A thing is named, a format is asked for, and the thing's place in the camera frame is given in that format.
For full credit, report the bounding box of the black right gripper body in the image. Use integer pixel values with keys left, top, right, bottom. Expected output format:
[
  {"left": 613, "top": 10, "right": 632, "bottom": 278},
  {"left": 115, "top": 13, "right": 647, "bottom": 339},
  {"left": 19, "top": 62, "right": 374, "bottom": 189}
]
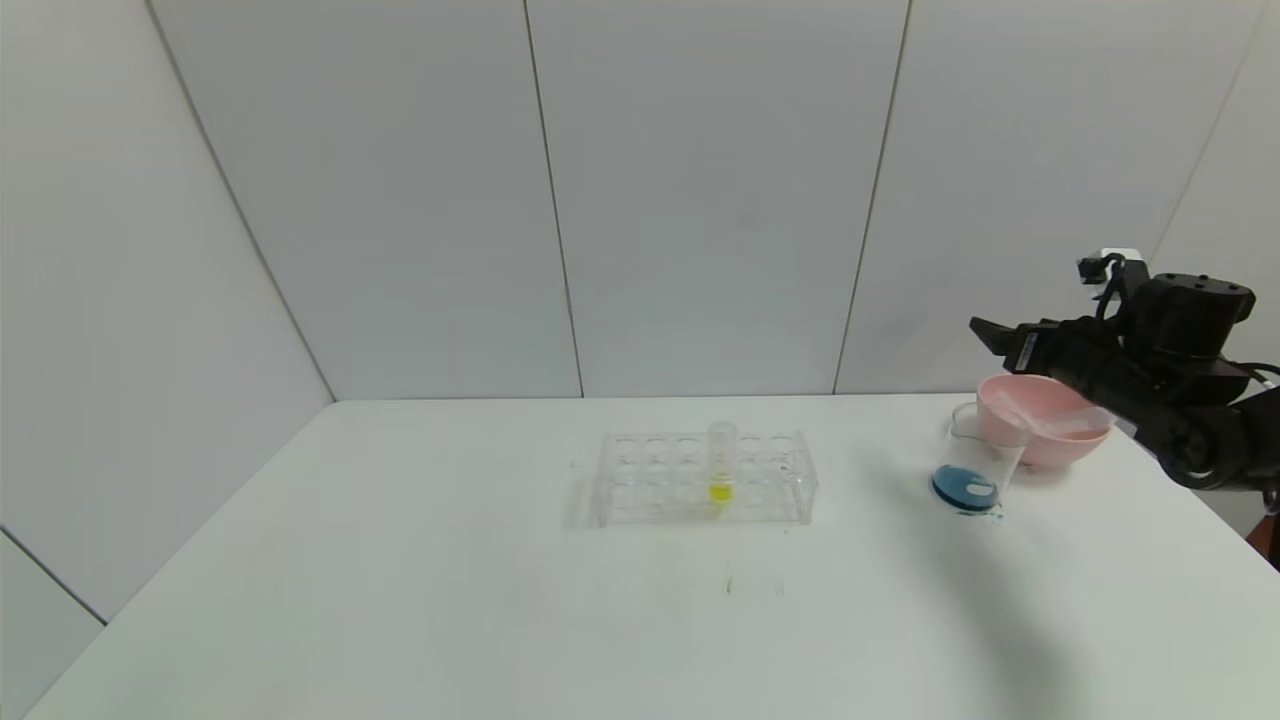
[{"left": 1002, "top": 315, "right": 1120, "bottom": 395}]

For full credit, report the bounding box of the test tube with blue pigment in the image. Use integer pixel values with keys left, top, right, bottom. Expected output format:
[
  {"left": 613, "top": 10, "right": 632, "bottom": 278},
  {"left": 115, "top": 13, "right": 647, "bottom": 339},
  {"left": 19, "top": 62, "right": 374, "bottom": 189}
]
[{"left": 985, "top": 392, "right": 1116, "bottom": 441}]

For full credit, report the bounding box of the test tube with yellow pigment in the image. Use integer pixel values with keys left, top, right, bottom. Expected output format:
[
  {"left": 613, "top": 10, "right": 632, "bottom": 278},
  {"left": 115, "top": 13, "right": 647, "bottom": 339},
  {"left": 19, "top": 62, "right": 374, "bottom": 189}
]
[{"left": 706, "top": 421, "right": 738, "bottom": 504}]

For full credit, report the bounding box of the clear plastic test tube rack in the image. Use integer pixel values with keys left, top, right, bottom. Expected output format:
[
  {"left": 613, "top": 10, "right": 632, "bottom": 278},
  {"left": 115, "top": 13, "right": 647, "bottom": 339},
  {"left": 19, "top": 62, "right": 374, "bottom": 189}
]
[{"left": 588, "top": 432, "right": 819, "bottom": 529}]

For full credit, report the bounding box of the pink bowl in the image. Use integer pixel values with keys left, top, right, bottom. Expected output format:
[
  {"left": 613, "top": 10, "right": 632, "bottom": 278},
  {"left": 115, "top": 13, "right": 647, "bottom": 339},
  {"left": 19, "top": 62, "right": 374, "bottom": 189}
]
[{"left": 975, "top": 374, "right": 1115, "bottom": 469}]

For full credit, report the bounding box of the clear glass beaker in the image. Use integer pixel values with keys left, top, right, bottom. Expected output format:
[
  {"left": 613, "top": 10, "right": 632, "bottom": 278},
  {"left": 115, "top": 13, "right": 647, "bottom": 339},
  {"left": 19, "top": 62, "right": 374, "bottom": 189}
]
[{"left": 930, "top": 400, "right": 1031, "bottom": 517}]

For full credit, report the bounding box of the dark brown object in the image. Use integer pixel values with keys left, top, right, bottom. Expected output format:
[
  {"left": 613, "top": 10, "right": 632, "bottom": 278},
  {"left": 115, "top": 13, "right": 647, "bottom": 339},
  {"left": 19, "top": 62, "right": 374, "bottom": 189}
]
[{"left": 1248, "top": 500, "right": 1280, "bottom": 573}]

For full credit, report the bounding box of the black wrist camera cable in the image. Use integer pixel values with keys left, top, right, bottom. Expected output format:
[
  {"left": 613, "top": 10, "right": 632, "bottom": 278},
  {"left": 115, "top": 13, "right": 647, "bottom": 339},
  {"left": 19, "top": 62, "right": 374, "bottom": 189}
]
[{"left": 1095, "top": 255, "right": 1151, "bottom": 331}]

